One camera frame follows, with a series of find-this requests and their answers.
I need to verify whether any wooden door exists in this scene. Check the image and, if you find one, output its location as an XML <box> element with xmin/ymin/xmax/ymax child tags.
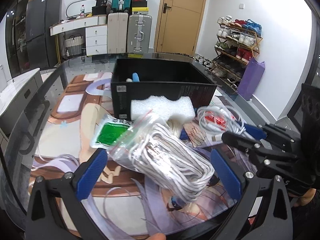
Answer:
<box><xmin>154</xmin><ymin>0</ymin><xmax>206</xmax><ymax>55</ymax></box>

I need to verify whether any person's left hand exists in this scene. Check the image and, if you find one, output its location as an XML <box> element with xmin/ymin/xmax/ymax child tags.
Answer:
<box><xmin>133</xmin><ymin>233</ymin><xmax>167</xmax><ymax>240</ymax></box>

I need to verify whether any silver suitcase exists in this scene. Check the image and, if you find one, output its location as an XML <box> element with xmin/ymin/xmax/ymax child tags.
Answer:
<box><xmin>126</xmin><ymin>14</ymin><xmax>152</xmax><ymax>54</ymax></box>

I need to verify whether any green gel pack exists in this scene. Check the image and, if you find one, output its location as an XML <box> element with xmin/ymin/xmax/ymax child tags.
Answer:
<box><xmin>90</xmin><ymin>114</ymin><xmax>133</xmax><ymax>151</ymax></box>

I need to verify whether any beige suitcase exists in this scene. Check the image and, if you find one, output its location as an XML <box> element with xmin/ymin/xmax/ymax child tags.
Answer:
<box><xmin>107</xmin><ymin>12</ymin><xmax>129</xmax><ymax>54</ymax></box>

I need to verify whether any bagged white braided rope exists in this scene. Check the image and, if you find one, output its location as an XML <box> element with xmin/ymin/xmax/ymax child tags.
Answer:
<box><xmin>107</xmin><ymin>109</ymin><xmax>216</xmax><ymax>204</ymax></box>

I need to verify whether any white foam block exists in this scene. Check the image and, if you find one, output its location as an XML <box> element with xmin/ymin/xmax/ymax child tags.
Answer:
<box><xmin>130</xmin><ymin>95</ymin><xmax>195</xmax><ymax>124</ymax></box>

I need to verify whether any white drawer desk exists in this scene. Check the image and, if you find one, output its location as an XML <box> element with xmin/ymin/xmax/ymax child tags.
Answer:
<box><xmin>50</xmin><ymin>15</ymin><xmax>107</xmax><ymax>56</ymax></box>

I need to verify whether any anime print desk mat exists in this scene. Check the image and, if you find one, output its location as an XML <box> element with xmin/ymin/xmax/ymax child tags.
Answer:
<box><xmin>28</xmin><ymin>72</ymin><xmax>244</xmax><ymax>239</ymax></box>

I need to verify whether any black bag on desk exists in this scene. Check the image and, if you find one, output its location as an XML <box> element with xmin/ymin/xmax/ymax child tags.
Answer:
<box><xmin>92</xmin><ymin>0</ymin><xmax>111</xmax><ymax>16</ymax></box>

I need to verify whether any woven laundry basket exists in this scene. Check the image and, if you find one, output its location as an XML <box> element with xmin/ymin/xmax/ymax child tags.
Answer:
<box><xmin>65</xmin><ymin>35</ymin><xmax>84</xmax><ymax>57</ymax></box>

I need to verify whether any grey marble side cabinet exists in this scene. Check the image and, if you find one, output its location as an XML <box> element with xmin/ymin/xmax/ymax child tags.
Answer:
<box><xmin>1</xmin><ymin>68</ymin><xmax>43</xmax><ymax>138</ymax></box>

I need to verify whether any black refrigerator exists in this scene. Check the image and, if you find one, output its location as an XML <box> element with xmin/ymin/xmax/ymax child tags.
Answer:
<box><xmin>25</xmin><ymin>0</ymin><xmax>61</xmax><ymax>70</ymax></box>

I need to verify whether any red white balloon glue packet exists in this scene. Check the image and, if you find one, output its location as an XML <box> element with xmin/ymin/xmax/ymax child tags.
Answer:
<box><xmin>204</xmin><ymin>115</ymin><xmax>228</xmax><ymax>131</ymax></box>

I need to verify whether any white power cable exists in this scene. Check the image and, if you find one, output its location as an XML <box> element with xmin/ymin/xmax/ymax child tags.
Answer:
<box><xmin>196</xmin><ymin>104</ymin><xmax>247</xmax><ymax>143</ymax></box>

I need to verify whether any stack of shoe boxes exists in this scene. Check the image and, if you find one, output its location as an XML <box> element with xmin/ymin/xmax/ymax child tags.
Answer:
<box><xmin>131</xmin><ymin>0</ymin><xmax>149</xmax><ymax>15</ymax></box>

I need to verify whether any dark glass cabinet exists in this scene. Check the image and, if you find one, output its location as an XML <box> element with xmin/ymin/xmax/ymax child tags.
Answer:
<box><xmin>5</xmin><ymin>0</ymin><xmax>33</xmax><ymax>77</ymax></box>

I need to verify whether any plastic water bottle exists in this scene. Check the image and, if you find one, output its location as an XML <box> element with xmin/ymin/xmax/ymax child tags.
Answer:
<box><xmin>80</xmin><ymin>5</ymin><xmax>85</xmax><ymax>18</ymax></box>

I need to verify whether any white blue plush toy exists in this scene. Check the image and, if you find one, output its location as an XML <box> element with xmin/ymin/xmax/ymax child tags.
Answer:
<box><xmin>126</xmin><ymin>73</ymin><xmax>139</xmax><ymax>82</ymax></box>

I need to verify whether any wooden shoe rack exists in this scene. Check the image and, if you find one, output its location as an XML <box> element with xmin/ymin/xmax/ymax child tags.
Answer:
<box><xmin>210</xmin><ymin>15</ymin><xmax>263</xmax><ymax>91</ymax></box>

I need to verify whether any purple bag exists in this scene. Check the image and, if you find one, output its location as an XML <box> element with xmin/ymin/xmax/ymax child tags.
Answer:
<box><xmin>237</xmin><ymin>58</ymin><xmax>265</xmax><ymax>101</ymax></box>

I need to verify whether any person's right hand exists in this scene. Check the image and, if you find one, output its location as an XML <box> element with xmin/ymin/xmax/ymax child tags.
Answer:
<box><xmin>289</xmin><ymin>188</ymin><xmax>317</xmax><ymax>207</ymax></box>

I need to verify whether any black cardboard box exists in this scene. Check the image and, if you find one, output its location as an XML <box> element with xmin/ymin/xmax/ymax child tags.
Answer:
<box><xmin>111</xmin><ymin>58</ymin><xmax>217</xmax><ymax>120</ymax></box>

